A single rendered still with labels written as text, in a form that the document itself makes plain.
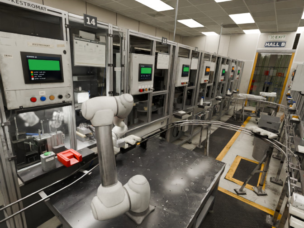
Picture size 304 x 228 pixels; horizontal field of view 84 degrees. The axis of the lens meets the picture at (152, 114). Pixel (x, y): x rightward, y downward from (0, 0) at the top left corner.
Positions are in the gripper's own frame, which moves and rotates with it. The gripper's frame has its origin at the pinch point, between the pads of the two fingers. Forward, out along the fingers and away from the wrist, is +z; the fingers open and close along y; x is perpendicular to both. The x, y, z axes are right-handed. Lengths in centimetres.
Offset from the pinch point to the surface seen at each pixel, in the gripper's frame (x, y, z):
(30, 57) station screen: 47, 69, -17
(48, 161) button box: 48, -2, -27
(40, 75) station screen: 42, 58, -17
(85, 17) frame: 4, 102, -15
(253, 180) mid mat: -196, -102, -147
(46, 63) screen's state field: 38, 66, -17
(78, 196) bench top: 36, -33, -41
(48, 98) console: 38, 41, -15
